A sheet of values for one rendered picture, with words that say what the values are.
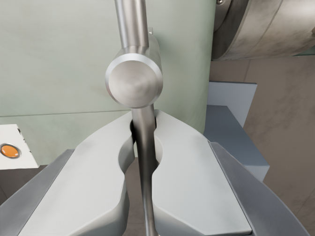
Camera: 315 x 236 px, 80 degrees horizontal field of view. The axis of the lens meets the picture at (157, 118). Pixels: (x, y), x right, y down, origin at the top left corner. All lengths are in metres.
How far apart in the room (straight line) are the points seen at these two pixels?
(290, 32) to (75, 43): 0.26
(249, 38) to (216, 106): 0.56
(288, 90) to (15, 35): 1.85
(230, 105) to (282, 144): 1.45
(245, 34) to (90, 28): 0.19
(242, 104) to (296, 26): 0.60
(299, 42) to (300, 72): 1.57
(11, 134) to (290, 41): 0.39
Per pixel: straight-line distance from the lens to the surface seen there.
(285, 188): 2.78
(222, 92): 0.82
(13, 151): 0.33
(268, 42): 0.32
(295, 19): 0.30
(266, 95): 1.85
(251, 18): 0.27
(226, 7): 0.31
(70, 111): 0.26
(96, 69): 0.22
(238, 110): 0.88
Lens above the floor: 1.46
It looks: 59 degrees down
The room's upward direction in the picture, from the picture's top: 179 degrees clockwise
